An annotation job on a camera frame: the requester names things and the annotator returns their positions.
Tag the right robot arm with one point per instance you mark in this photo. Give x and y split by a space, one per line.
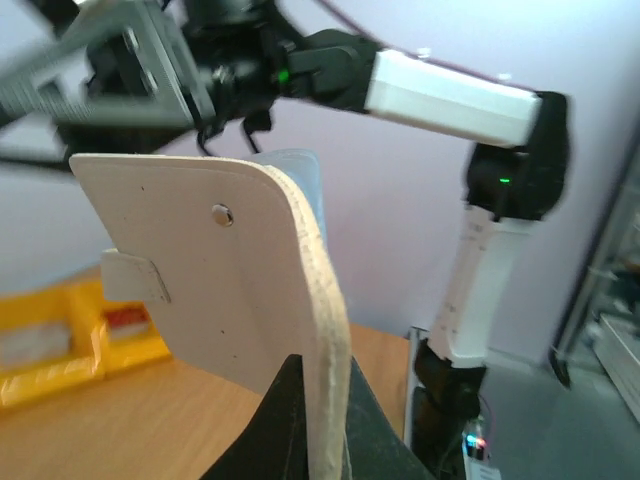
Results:
325 219

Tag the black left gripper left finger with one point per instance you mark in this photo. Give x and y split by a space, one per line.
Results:
274 443

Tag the yellow plastic bin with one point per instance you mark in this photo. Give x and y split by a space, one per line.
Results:
93 354

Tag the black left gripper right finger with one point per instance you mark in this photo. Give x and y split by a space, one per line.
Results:
373 450

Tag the right circuit board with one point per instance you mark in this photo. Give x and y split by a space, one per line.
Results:
476 453

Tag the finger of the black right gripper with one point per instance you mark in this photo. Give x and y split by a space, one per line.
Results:
21 92

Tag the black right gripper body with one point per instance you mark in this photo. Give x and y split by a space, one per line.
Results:
142 66

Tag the red card in bin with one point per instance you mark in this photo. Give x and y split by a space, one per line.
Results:
126 321

